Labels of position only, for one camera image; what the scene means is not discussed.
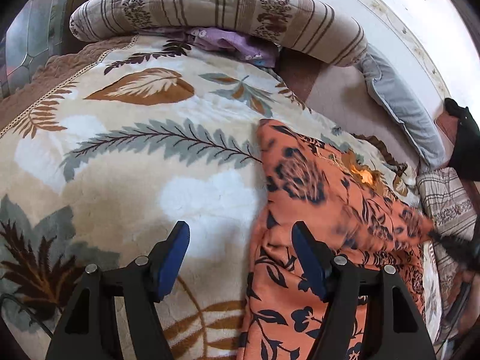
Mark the striped beige pillow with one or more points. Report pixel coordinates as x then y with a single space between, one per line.
446 198

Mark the black cloth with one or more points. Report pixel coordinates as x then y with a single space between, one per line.
463 142

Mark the pink brown bed sheet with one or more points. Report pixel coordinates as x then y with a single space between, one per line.
337 93

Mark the long striped floral rolled quilt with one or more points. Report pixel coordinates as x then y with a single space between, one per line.
225 7

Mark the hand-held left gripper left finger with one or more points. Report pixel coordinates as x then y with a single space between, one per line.
170 262

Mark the orange black floral garment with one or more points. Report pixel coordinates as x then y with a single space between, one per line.
300 195

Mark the purple printed cloth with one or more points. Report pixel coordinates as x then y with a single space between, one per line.
225 41

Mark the brown quilted bedspread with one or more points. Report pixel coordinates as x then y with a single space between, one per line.
37 82

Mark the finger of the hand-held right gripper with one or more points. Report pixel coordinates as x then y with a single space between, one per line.
457 249

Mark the cream leaf print blanket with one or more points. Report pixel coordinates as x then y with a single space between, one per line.
131 180

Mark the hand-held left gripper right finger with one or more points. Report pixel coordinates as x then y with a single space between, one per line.
311 262

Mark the grey pillow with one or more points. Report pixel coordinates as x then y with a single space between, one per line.
405 112

